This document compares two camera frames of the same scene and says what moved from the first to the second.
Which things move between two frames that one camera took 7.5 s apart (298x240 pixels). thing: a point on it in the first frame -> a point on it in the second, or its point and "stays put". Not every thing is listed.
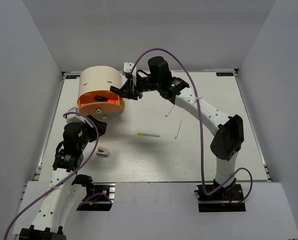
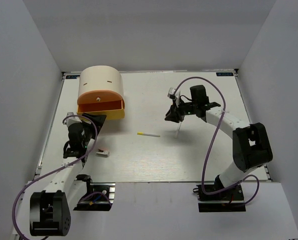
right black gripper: (132, 94) -> (175, 114)
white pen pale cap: (177, 130) stays put
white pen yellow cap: (142, 133) stays put
